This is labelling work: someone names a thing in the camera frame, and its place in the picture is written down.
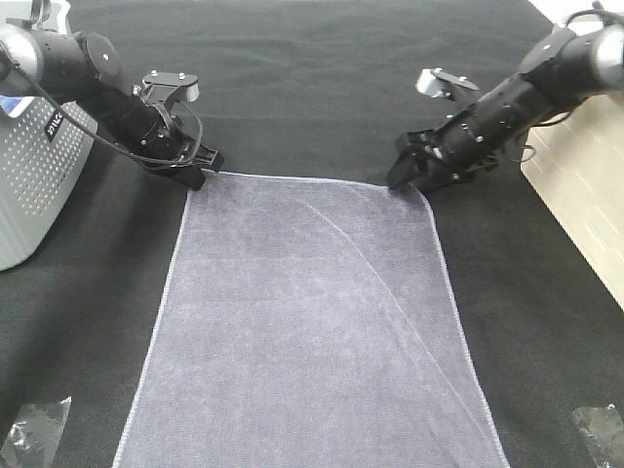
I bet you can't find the clear tape strip right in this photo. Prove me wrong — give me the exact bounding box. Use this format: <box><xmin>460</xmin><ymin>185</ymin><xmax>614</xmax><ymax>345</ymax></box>
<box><xmin>571</xmin><ymin>404</ymin><xmax>623</xmax><ymax>468</ymax></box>

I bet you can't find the clear tape strip left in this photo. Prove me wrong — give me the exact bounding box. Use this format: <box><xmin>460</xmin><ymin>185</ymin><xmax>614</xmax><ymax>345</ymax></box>
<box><xmin>1</xmin><ymin>397</ymin><xmax>72</xmax><ymax>468</ymax></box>

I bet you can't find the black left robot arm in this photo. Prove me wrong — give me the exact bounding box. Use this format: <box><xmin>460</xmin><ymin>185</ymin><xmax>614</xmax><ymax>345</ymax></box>
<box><xmin>1</xmin><ymin>19</ymin><xmax>224</xmax><ymax>190</ymax></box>

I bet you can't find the blue cloth in basket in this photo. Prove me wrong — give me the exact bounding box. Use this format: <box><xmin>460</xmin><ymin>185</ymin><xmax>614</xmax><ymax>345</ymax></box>
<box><xmin>0</xmin><ymin>95</ymin><xmax>34</xmax><ymax>118</ymax></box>

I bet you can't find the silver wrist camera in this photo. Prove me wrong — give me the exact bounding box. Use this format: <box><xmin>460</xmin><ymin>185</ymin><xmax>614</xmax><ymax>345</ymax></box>
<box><xmin>414</xmin><ymin>67</ymin><xmax>483</xmax><ymax>102</ymax></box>
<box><xmin>133</xmin><ymin>69</ymin><xmax>200</xmax><ymax>110</ymax></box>

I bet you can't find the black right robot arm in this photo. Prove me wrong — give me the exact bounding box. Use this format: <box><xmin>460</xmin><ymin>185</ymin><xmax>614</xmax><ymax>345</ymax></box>
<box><xmin>386</xmin><ymin>20</ymin><xmax>623</xmax><ymax>193</ymax></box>

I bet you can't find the grey perforated laundry basket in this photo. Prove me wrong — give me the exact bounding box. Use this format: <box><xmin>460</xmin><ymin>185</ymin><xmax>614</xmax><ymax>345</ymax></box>
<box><xmin>0</xmin><ymin>0</ymin><xmax>98</xmax><ymax>272</ymax></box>

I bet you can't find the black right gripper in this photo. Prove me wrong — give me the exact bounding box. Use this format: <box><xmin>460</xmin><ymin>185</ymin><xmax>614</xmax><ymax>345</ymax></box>
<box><xmin>386</xmin><ymin>119</ymin><xmax>500</xmax><ymax>191</ymax></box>

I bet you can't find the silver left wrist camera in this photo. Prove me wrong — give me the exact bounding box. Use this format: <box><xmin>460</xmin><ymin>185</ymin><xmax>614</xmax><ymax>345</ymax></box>
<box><xmin>133</xmin><ymin>69</ymin><xmax>200</xmax><ymax>110</ymax></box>

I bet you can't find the white storage box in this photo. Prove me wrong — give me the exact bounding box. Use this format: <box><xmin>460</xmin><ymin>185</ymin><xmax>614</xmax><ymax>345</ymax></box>
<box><xmin>520</xmin><ymin>0</ymin><xmax>624</xmax><ymax>313</ymax></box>

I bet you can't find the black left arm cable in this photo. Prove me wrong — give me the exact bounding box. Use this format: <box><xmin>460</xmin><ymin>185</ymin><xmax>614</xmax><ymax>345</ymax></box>
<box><xmin>0</xmin><ymin>41</ymin><xmax>205</xmax><ymax>167</ymax></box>

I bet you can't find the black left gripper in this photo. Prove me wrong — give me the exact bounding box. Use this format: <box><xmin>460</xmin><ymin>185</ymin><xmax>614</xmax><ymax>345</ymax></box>
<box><xmin>131</xmin><ymin>109</ymin><xmax>223</xmax><ymax>191</ymax></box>

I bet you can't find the grey-blue towel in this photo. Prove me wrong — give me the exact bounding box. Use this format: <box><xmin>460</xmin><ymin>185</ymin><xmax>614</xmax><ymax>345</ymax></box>
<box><xmin>113</xmin><ymin>173</ymin><xmax>507</xmax><ymax>467</ymax></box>

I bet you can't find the clear tape strip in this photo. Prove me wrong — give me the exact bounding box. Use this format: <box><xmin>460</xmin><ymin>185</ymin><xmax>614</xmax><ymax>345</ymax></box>
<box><xmin>1</xmin><ymin>397</ymin><xmax>72</xmax><ymax>468</ymax></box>
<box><xmin>571</xmin><ymin>404</ymin><xmax>623</xmax><ymax>468</ymax></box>

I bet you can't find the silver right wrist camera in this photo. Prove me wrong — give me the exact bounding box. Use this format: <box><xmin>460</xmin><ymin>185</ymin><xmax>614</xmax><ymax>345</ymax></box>
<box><xmin>414</xmin><ymin>67</ymin><xmax>483</xmax><ymax>102</ymax></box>

